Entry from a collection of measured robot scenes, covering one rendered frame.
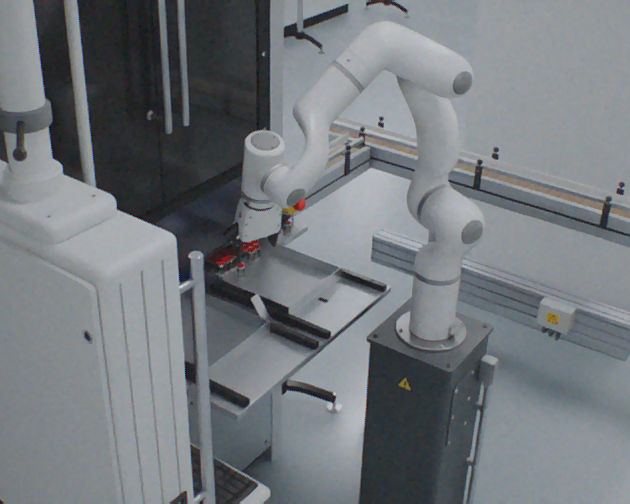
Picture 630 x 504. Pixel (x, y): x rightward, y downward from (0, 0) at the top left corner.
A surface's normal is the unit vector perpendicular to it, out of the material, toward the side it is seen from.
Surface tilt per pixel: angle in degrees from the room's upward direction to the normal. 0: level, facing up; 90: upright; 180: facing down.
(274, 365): 0
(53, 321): 90
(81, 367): 90
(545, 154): 90
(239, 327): 0
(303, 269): 0
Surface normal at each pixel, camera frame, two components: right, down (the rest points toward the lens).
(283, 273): 0.02, -0.86
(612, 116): -0.57, 0.40
